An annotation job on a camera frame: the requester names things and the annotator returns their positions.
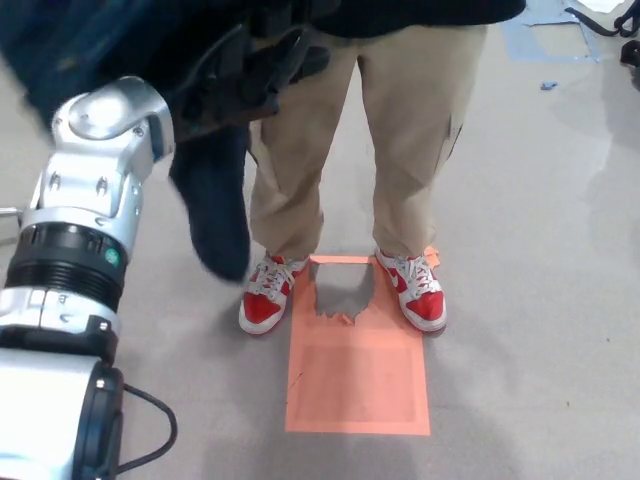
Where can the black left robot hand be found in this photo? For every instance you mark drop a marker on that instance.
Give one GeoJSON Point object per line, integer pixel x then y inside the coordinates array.
{"type": "Point", "coordinates": [250, 80]}

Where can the dark teal coat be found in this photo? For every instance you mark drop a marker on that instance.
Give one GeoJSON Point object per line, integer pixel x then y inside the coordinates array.
{"type": "Point", "coordinates": [215, 215]}

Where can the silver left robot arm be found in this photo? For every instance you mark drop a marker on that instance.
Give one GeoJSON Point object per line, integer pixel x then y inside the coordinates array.
{"type": "Point", "coordinates": [75, 225]}

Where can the black top of person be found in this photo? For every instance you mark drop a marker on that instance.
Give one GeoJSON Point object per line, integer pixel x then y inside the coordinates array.
{"type": "Point", "coordinates": [400, 15]}

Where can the beige trousers of person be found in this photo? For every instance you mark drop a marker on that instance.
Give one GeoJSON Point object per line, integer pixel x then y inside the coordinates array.
{"type": "Point", "coordinates": [415, 125]}

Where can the red white right sneaker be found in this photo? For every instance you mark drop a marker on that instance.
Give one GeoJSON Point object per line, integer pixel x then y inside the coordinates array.
{"type": "Point", "coordinates": [265, 300]}

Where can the red white sneaker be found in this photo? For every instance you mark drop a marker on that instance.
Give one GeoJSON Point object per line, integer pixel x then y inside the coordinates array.
{"type": "Point", "coordinates": [420, 295]}
{"type": "Point", "coordinates": [265, 300]}

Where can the small orange tape scrap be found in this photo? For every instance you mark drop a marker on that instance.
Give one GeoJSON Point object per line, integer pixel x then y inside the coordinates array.
{"type": "Point", "coordinates": [433, 256]}

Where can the red white left sneaker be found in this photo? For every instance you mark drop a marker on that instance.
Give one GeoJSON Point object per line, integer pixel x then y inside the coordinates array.
{"type": "Point", "coordinates": [420, 295]}

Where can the silver chair leg with caster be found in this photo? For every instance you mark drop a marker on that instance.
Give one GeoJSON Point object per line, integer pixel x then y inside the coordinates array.
{"type": "Point", "coordinates": [9, 215]}

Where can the small blue tape scrap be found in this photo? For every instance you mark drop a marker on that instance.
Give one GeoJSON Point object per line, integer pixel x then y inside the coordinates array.
{"type": "Point", "coordinates": [549, 85]}

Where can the blue floor tape rectangle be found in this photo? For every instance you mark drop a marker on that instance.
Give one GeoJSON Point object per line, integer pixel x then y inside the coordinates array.
{"type": "Point", "coordinates": [550, 45]}

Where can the orange floor tape rectangle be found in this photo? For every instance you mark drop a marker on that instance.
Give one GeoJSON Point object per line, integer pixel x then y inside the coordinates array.
{"type": "Point", "coordinates": [355, 380]}

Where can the black equipment piece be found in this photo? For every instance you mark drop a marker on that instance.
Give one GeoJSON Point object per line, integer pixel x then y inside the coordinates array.
{"type": "Point", "coordinates": [631, 62]}

